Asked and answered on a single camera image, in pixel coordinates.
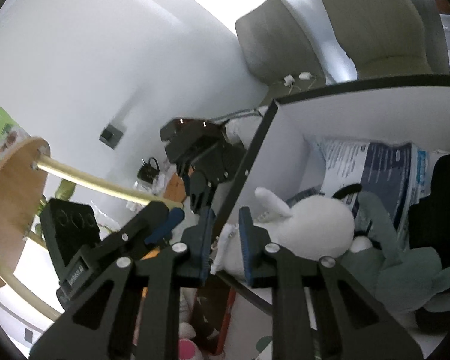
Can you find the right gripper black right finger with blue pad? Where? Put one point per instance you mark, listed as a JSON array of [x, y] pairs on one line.
[[318, 308]]

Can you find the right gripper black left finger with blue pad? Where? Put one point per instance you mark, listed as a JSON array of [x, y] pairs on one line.
[[131, 311]]

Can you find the black pouch bag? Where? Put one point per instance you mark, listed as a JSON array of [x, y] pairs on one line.
[[429, 220]]

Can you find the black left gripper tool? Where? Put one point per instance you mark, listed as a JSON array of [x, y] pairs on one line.
[[78, 253]]

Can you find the green plush rabbit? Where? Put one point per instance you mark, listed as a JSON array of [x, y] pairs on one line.
[[402, 280]]

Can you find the white pink plush rabbit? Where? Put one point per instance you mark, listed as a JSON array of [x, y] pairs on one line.
[[187, 349]]

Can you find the red case smartphone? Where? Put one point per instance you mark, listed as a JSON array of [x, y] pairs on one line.
[[214, 304]]

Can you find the green potted plant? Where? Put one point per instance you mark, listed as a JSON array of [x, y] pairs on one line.
[[64, 192]]

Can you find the blue white booklet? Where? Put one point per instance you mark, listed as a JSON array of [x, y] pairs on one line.
[[399, 175]]

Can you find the round wooden side table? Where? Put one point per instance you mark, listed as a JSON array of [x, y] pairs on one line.
[[23, 175]]

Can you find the black white storage box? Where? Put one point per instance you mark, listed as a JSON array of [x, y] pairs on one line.
[[284, 155]]

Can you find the white phone charger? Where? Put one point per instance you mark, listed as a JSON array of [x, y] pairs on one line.
[[289, 79]]

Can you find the near grey chair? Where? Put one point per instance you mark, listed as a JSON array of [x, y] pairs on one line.
[[274, 45]]

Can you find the grey chair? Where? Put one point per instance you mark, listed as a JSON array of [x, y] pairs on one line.
[[274, 45], [383, 38]]

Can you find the far grey chair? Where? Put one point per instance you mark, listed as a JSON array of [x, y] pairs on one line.
[[383, 38]]

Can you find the grey wall socket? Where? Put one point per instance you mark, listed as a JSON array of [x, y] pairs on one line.
[[111, 135]]

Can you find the black camera on tripod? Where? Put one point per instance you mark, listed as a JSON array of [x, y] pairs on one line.
[[203, 155]]

